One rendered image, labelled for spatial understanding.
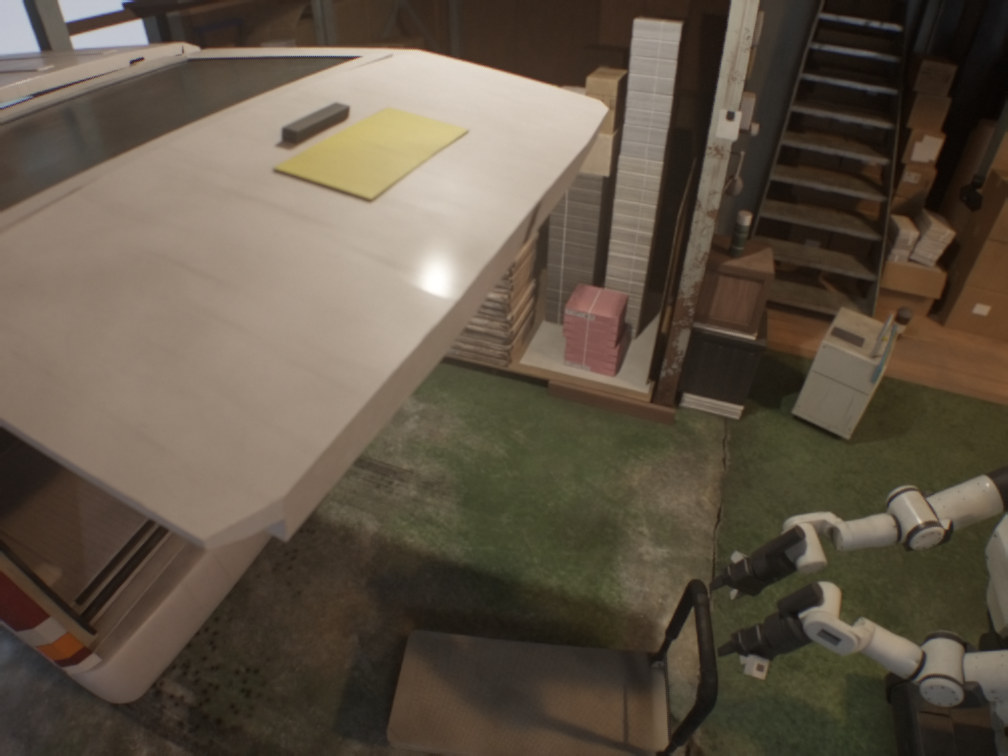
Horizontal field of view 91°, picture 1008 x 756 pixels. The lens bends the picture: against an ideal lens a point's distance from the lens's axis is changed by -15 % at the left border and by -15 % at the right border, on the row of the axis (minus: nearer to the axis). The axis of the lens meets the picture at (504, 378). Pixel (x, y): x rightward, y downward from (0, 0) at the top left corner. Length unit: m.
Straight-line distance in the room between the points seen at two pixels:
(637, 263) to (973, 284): 2.38
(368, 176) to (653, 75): 2.13
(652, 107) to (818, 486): 1.95
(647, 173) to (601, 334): 0.83
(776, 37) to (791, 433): 1.98
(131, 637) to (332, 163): 1.54
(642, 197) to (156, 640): 2.72
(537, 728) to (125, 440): 1.64
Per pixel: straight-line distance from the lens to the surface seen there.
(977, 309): 4.64
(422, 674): 2.05
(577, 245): 3.18
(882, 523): 1.46
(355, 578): 2.49
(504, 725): 1.98
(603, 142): 2.95
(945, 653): 1.39
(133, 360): 0.62
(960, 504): 1.51
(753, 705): 2.37
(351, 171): 0.88
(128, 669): 2.06
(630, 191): 3.01
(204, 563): 2.07
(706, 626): 1.55
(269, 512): 0.49
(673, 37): 2.82
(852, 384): 3.12
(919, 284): 4.48
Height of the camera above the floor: 2.09
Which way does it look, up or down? 40 degrees down
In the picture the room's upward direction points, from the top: straight up
